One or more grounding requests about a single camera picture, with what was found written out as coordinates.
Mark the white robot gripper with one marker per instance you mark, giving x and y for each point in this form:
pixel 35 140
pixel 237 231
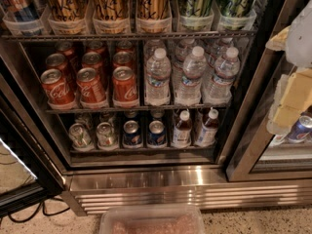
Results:
pixel 301 36

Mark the orange can column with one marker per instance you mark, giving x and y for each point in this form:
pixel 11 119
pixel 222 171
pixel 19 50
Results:
pixel 68 10
pixel 153 9
pixel 111 10

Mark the blue can behind glass door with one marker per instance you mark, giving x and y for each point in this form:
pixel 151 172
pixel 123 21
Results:
pixel 301 129

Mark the white can behind glass door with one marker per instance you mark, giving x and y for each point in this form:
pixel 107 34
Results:
pixel 277 140

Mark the fridge glass sliding door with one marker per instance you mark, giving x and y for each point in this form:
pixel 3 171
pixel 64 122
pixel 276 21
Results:
pixel 255 159

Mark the blue pepsi can right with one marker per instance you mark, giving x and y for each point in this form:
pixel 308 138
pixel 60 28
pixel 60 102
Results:
pixel 156 133

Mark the blue pepsi can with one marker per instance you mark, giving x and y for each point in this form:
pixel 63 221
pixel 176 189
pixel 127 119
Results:
pixel 131 133
pixel 156 133

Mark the front right cola can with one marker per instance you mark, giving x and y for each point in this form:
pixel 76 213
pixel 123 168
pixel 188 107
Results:
pixel 125 84

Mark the second row right cola can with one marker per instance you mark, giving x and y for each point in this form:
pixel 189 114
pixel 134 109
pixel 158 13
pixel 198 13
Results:
pixel 123 59

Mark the second row cola can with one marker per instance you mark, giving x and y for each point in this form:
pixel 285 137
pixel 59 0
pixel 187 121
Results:
pixel 123 59
pixel 60 62
pixel 94 60

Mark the blue pepsi can left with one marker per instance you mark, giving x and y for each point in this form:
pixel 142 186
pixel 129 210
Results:
pixel 131 133

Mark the silver green can right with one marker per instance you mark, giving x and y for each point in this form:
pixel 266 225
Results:
pixel 105 135

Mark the silver green can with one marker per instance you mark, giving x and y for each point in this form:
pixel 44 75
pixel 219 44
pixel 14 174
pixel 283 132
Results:
pixel 105 135
pixel 80 137

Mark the second row middle cola can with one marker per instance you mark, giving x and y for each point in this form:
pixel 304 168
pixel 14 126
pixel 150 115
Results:
pixel 94 60

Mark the front middle cola can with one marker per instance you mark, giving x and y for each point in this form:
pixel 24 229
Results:
pixel 90 86

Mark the silver green can left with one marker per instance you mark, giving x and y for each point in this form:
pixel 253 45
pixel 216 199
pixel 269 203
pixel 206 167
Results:
pixel 80 137

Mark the front left cola can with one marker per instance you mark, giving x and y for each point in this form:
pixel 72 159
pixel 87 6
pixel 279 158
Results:
pixel 56 87

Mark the second row left cola can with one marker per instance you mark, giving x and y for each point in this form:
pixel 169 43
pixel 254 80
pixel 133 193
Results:
pixel 60 62

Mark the stainless steel fridge base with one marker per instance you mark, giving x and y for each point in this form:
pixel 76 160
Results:
pixel 94 192

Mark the blue red can top-left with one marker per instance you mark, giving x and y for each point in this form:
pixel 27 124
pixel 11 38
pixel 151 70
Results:
pixel 23 10

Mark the front right water bottle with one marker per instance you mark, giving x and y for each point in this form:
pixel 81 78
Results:
pixel 226 67

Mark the water bottle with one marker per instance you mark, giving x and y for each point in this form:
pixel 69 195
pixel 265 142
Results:
pixel 226 67
pixel 158 72
pixel 189 88

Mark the front middle water bottle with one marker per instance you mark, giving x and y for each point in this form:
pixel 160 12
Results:
pixel 189 88

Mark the brown drink bottle right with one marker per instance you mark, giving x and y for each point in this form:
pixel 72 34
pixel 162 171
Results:
pixel 206 126

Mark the brown drink bottle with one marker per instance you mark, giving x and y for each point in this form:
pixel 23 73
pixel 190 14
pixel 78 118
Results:
pixel 182 130
pixel 206 126

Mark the brown drink bottle left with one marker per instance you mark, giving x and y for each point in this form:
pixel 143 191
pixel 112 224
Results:
pixel 182 130

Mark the front left water bottle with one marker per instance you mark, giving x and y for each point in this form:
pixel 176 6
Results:
pixel 158 72

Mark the clear plastic bin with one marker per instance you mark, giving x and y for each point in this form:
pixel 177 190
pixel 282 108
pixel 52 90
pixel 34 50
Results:
pixel 153 219

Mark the top wire shelf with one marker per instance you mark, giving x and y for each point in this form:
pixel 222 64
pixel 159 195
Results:
pixel 132 36

